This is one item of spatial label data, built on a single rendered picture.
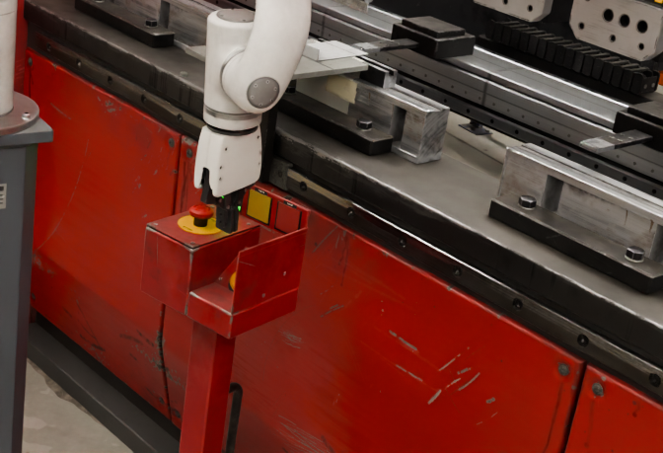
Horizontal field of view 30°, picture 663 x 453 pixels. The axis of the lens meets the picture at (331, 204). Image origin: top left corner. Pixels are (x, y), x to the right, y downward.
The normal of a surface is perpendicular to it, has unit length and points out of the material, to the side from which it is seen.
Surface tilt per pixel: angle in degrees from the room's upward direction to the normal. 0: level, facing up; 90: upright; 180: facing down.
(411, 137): 90
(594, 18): 90
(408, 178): 0
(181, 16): 90
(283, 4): 51
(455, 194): 0
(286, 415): 93
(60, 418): 0
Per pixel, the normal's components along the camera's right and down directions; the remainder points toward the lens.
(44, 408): 0.14, -0.91
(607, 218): -0.73, 0.16
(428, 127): 0.67, 0.36
